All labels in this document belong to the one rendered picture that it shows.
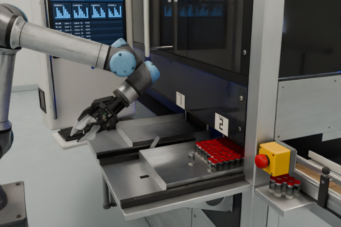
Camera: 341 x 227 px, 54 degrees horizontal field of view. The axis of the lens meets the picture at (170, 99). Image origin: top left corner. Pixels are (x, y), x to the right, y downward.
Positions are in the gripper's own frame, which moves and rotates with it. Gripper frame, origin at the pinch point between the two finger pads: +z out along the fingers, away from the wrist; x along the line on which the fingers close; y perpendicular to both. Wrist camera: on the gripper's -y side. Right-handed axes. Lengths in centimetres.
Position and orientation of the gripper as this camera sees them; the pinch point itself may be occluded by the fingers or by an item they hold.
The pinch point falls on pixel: (76, 135)
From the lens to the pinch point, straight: 118.6
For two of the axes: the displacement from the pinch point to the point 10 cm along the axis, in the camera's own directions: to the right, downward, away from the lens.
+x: 5.4, 7.0, 4.7
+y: 4.5, 2.3, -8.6
